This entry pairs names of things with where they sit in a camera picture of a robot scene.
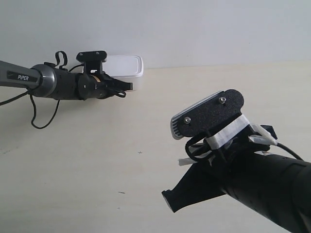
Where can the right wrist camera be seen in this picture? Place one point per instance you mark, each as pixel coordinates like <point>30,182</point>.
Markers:
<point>207,115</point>

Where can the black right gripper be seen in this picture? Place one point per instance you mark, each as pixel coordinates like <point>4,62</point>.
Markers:
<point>211,174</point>

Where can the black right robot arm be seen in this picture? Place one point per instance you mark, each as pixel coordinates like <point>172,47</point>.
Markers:
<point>276,187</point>

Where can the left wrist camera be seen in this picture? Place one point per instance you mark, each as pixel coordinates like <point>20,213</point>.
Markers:
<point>88,56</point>

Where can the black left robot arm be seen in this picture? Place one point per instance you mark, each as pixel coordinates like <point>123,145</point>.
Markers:
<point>45,81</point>

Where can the white plastic lidded container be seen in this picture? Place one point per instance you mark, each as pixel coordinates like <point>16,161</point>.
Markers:
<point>127,68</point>

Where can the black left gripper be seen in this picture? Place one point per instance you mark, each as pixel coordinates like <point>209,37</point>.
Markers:
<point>92,83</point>

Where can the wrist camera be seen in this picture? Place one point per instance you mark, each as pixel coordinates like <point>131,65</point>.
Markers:
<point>207,115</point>
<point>88,56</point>

